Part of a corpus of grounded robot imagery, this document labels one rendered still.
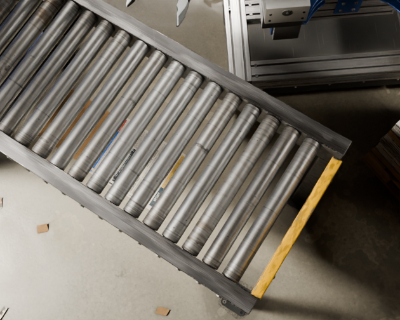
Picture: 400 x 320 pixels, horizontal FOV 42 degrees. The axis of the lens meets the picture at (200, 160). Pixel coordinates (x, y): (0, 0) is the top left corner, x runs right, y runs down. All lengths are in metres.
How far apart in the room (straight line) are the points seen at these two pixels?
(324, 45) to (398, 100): 0.44
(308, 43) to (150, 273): 1.17
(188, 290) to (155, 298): 0.14
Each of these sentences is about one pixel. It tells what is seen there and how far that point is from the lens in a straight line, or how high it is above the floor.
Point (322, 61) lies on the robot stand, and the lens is 2.22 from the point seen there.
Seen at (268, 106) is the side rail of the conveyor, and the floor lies 0.80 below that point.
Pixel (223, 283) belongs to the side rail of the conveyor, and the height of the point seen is 0.80.
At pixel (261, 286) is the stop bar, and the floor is 0.82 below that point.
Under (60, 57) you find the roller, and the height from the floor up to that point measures 0.80.
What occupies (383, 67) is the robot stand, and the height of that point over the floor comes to 0.23.
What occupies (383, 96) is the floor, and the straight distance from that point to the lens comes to 2.45.
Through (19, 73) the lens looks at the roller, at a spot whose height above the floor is 0.80.
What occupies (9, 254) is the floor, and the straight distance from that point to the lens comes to 2.38.
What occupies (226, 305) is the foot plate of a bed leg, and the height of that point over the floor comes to 0.00.
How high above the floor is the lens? 2.19
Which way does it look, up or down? 75 degrees down
